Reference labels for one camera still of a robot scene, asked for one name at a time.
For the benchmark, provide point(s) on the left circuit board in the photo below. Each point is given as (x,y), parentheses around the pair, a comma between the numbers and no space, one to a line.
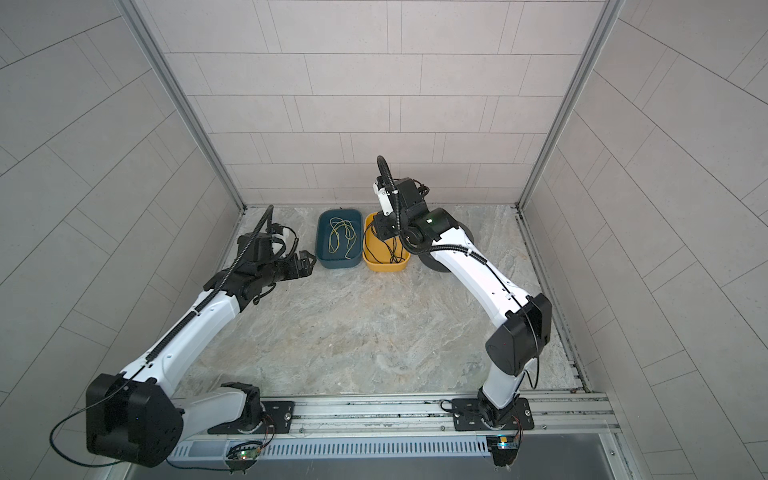
(245,452)

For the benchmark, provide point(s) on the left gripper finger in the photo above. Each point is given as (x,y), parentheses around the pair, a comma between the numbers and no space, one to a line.
(305,260)
(302,272)

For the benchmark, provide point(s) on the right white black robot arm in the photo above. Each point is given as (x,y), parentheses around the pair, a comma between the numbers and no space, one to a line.
(523,322)

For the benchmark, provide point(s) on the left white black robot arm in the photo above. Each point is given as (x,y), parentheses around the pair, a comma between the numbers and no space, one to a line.
(132,416)

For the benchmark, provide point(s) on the aluminium mounting rail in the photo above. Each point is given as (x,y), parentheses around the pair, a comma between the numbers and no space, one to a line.
(438,414)

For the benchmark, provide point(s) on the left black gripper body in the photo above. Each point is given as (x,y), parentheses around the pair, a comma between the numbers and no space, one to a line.
(277,270)

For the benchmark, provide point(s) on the right circuit board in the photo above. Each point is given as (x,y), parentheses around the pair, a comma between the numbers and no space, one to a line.
(503,450)

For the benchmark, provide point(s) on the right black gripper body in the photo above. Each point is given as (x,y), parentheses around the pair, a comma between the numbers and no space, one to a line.
(396,223)

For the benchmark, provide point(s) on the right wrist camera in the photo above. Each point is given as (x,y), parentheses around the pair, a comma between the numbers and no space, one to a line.
(386,195)

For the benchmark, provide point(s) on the yellow plastic bin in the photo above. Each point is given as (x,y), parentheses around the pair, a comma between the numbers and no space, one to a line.
(383,256)

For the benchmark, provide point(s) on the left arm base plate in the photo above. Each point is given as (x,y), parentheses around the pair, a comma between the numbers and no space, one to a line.
(270,417)

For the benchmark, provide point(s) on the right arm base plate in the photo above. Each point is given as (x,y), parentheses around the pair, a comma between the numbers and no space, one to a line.
(472,414)

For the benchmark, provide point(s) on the teal plastic bin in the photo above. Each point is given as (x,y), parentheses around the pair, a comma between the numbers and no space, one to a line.
(339,238)

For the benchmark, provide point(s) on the circuit board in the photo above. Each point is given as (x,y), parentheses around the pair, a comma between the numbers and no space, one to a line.
(245,452)
(503,450)

